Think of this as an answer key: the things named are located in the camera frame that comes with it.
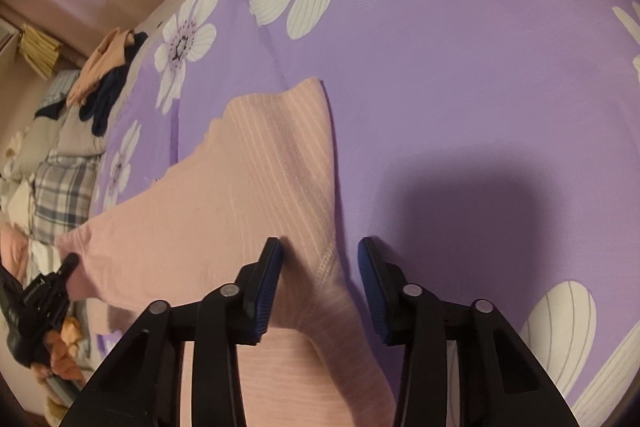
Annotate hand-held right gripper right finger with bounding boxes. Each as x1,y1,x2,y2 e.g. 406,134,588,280
357,237,581,427

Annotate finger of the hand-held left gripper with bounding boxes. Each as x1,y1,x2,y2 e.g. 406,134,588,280
49,253,81,288

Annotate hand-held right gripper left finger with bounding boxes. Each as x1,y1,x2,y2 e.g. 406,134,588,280
60,237,284,427

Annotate pink ribbed garment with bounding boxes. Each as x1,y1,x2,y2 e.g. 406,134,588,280
54,77,397,427

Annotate dark navy clothes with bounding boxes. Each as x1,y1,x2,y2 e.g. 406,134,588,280
35,32,149,138

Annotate pink clothes on pile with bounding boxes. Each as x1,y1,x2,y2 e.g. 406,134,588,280
66,28,137,108

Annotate person's left hand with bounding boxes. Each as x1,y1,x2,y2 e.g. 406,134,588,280
31,316,87,384

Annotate pink crumpled cloth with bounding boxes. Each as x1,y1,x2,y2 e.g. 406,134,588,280
0,227,31,288

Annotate plaid pillow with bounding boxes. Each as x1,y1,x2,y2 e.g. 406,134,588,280
30,154,103,248

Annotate beige grey pillow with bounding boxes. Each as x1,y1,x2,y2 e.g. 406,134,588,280
10,104,108,180

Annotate purple floral bedsheet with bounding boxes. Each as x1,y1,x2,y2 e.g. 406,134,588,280
90,0,640,427

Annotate yellow slatted item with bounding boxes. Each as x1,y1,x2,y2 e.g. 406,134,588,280
19,23,63,80

